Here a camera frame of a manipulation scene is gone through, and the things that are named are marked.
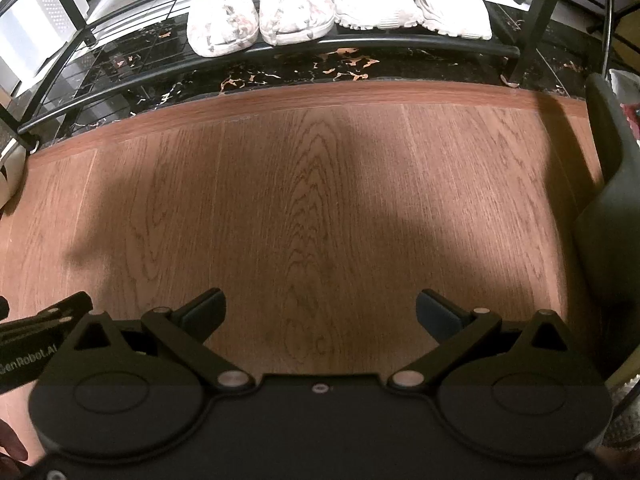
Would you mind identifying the white red plastic bag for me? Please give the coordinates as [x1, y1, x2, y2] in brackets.
[607, 69, 640, 138]

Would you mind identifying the white pink patterned shoe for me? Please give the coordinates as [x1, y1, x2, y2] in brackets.
[257, 0, 336, 46]
[186, 0, 261, 57]

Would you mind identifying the black metal shoe rack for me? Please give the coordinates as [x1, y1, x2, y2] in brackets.
[0, 0, 576, 153]

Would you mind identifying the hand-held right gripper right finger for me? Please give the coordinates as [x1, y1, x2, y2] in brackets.
[387, 288, 571, 393]

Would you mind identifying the person's left hand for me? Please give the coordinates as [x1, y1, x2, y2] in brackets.
[0, 420, 29, 463]

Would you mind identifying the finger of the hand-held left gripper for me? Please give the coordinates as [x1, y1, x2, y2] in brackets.
[0, 292, 94, 341]

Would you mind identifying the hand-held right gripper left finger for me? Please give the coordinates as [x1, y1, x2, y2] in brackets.
[74, 287, 256, 393]

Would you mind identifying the curved grey metal tube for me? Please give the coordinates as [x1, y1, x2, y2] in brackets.
[601, 0, 622, 78]

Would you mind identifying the dark green chair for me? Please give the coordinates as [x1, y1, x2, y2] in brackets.
[575, 72, 640, 381]

